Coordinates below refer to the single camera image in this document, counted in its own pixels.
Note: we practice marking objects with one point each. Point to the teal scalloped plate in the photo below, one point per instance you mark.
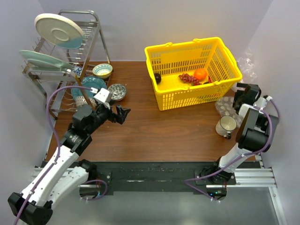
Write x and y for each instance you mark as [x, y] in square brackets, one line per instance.
[90, 82]

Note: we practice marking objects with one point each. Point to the yellow plastic basket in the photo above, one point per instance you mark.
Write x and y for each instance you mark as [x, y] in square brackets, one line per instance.
[171, 60]

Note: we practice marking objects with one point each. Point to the teal patterned bowl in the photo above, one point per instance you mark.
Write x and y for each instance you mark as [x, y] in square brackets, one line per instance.
[102, 71]

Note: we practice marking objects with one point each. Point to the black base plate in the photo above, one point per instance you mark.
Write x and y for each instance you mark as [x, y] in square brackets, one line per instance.
[147, 176]

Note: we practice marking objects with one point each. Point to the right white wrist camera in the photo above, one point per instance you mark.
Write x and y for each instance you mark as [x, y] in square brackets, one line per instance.
[262, 101]

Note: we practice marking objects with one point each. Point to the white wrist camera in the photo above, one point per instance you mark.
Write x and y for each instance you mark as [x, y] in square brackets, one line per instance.
[262, 101]
[103, 96]

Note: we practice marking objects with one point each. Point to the red grape bunch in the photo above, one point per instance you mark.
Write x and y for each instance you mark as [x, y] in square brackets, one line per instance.
[186, 78]

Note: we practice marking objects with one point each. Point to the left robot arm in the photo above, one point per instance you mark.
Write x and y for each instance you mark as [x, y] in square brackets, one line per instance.
[35, 204]

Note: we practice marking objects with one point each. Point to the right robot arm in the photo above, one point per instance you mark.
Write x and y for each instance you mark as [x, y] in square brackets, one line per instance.
[254, 136]

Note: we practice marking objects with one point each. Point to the aluminium rail frame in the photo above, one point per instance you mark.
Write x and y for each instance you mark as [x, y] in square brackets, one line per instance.
[252, 199]

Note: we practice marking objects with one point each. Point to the metal dish rack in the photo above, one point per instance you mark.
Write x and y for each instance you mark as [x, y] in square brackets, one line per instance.
[64, 49]

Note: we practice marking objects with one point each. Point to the blue patterned small dish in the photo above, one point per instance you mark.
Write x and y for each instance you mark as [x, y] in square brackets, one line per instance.
[77, 70]

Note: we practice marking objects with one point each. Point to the orange fruit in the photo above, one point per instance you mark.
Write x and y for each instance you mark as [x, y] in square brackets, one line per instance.
[200, 74]

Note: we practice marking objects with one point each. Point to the dark floral bowl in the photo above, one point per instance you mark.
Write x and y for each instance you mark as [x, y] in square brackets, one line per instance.
[118, 91]

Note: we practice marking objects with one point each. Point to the clear plastic bag pile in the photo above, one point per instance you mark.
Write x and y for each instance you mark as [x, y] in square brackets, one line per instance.
[246, 65]

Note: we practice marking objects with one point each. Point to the pale green plate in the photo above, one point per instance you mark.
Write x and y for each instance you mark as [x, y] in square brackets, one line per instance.
[45, 61]

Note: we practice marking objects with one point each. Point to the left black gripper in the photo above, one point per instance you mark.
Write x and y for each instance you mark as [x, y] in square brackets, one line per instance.
[113, 117]

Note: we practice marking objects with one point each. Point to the cream ceramic mug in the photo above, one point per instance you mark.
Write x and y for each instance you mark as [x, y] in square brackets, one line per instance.
[225, 126]

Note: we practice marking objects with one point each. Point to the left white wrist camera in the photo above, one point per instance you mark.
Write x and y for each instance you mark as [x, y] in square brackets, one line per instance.
[103, 96]

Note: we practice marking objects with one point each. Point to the polka dot plastic bag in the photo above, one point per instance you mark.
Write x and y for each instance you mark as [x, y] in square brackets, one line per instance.
[224, 107]

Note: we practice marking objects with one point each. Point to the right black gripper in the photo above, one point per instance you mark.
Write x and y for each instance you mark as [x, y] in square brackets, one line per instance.
[237, 94]

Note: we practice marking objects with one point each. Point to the white and blue plate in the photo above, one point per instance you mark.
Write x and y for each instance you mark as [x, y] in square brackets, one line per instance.
[59, 31]

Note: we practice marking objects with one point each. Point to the patterned cup in rack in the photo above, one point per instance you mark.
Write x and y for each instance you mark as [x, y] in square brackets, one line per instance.
[80, 100]

